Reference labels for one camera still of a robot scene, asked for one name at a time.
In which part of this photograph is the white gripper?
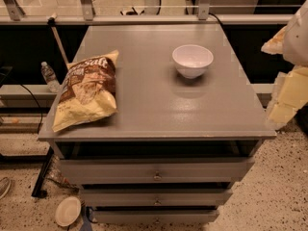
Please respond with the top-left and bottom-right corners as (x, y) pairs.
(261, 0), (308, 129)

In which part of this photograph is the white bowl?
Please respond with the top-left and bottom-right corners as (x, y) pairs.
(172, 44), (214, 79)

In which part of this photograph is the brown and yellow chip bag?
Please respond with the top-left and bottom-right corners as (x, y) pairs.
(52, 50), (118, 132)

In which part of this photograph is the grey drawer cabinet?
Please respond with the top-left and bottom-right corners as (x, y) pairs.
(39, 24), (275, 212)

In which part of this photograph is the top grey drawer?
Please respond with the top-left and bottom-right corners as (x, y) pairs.
(61, 157), (254, 185)

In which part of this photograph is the grey drawer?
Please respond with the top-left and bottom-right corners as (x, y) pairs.
(94, 209), (218, 224)
(61, 157), (254, 185)
(81, 187), (232, 207)

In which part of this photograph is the middle grey drawer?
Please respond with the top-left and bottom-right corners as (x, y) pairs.
(81, 187), (232, 207)

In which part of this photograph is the clear plastic water bottle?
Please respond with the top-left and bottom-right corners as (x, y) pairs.
(40, 62), (60, 93)

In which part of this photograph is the bottom grey drawer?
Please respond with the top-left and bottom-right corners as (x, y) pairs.
(94, 209), (218, 224)

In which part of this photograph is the wooden stick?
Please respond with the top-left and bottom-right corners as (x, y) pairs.
(47, 13), (68, 64)

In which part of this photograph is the black floor stand leg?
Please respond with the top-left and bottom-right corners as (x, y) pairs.
(31, 148), (54, 198)

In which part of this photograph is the grey shoe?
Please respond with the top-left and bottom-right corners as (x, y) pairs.
(0, 177), (12, 199)

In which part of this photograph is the metal railing frame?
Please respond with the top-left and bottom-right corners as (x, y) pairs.
(1, 0), (293, 25)

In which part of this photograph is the black cable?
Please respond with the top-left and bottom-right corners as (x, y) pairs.
(0, 70), (44, 135)

